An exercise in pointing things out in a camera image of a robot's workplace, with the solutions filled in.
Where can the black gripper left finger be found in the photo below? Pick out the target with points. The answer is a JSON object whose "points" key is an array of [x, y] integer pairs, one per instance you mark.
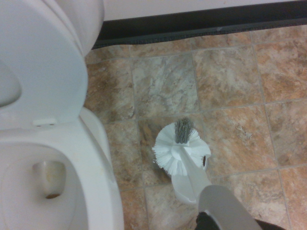
{"points": [[206, 223]]}

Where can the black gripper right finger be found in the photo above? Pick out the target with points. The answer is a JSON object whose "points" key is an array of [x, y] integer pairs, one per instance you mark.
{"points": [[268, 226]]}

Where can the white toilet brush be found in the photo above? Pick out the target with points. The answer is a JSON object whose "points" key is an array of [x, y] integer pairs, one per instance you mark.
{"points": [[216, 203]]}

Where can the white toilet brush holder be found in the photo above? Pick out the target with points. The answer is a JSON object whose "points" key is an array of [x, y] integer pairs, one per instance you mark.
{"points": [[182, 189]]}

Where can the white toilet bowl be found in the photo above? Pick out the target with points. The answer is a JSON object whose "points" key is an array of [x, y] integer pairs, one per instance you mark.
{"points": [[91, 155]]}

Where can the white toilet lid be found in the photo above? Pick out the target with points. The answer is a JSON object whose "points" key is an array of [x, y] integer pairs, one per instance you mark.
{"points": [[74, 36]]}

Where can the white toilet seat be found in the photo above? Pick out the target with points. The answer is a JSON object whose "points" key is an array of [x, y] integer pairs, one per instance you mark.
{"points": [[43, 60]]}

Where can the black baseboard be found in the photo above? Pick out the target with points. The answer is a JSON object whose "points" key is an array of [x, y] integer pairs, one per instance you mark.
{"points": [[192, 26]]}

